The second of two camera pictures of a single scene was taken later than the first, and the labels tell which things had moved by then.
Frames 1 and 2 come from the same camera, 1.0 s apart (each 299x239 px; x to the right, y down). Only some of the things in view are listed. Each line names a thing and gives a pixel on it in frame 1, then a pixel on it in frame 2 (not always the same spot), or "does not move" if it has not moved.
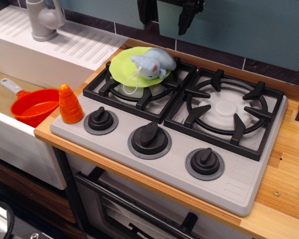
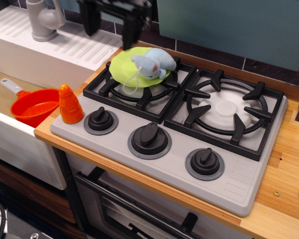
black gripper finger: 191,8 → 132,28
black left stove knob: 101,122 does not move
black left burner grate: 154,102 does not move
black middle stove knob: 149,142 does not move
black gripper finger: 147,10 → 91,16
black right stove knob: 205,164 does not move
